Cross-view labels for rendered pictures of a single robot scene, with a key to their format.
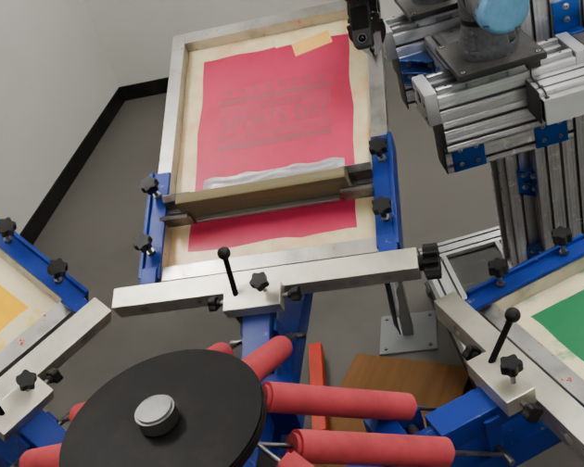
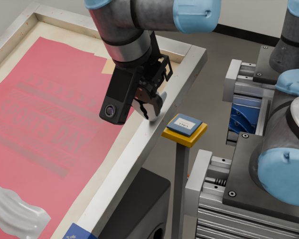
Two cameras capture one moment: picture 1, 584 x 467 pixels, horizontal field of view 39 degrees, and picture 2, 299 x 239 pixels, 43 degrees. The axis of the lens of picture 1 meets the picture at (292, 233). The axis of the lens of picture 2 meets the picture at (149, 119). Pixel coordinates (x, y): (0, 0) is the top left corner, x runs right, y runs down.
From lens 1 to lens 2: 1.43 m
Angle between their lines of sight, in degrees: 14
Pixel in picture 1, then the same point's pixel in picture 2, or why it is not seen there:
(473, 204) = not seen: hidden behind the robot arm
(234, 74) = (48, 61)
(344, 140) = (66, 197)
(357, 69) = (136, 121)
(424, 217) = not seen: hidden behind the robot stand
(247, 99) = (36, 92)
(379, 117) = (102, 200)
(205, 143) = not seen: outside the picture
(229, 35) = (66, 23)
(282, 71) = (80, 82)
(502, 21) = (288, 192)
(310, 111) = (67, 141)
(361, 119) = (97, 184)
